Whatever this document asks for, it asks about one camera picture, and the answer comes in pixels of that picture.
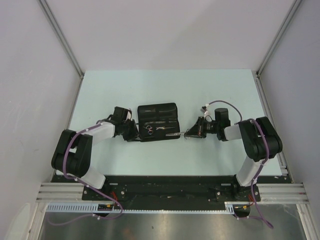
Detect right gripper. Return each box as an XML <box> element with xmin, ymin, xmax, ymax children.
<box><xmin>184</xmin><ymin>116</ymin><xmax>220</xmax><ymax>138</ymax></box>

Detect silver scissors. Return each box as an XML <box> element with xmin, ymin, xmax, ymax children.
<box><xmin>143</xmin><ymin>125</ymin><xmax>175</xmax><ymax>135</ymax></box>
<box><xmin>165</xmin><ymin>132</ymin><xmax>190</xmax><ymax>139</ymax></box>

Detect black zip tool case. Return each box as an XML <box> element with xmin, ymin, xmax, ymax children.
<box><xmin>137</xmin><ymin>102</ymin><xmax>180</xmax><ymax>142</ymax></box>

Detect long black barber comb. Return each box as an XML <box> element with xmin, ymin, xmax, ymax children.
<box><xmin>139</xmin><ymin>104</ymin><xmax>176</xmax><ymax>113</ymax></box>

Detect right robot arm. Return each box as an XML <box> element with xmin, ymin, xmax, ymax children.
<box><xmin>184</xmin><ymin>108</ymin><xmax>283</xmax><ymax>202</ymax></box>

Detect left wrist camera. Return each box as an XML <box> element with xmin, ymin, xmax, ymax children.
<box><xmin>126</xmin><ymin>108</ymin><xmax>132</xmax><ymax>121</ymax></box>

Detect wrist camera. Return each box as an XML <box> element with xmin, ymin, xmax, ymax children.
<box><xmin>200</xmin><ymin>103</ymin><xmax>211</xmax><ymax>118</ymax></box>
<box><xmin>126</xmin><ymin>108</ymin><xmax>132</xmax><ymax>121</ymax></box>

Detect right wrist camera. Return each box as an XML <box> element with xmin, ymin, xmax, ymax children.
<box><xmin>200</xmin><ymin>103</ymin><xmax>211</xmax><ymax>118</ymax></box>

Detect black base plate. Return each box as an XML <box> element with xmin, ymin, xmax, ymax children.
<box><xmin>51</xmin><ymin>174</ymin><xmax>293</xmax><ymax>212</ymax></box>

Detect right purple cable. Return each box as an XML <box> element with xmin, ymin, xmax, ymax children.
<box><xmin>199</xmin><ymin>99</ymin><xmax>275</xmax><ymax>230</ymax></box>

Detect white cable duct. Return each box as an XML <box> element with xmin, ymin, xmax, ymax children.
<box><xmin>46</xmin><ymin>202</ymin><xmax>250</xmax><ymax>214</ymax></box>

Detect left aluminium frame post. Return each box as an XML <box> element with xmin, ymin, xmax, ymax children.
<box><xmin>37</xmin><ymin>0</ymin><xmax>84</xmax><ymax>79</ymax></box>

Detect aluminium frame post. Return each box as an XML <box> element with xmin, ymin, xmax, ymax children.
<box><xmin>255</xmin><ymin>0</ymin><xmax>305</xmax><ymax>77</ymax></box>
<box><xmin>37</xmin><ymin>0</ymin><xmax>84</xmax><ymax>79</ymax></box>

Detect right aluminium frame post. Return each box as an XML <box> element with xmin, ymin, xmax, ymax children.
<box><xmin>255</xmin><ymin>0</ymin><xmax>305</xmax><ymax>77</ymax></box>

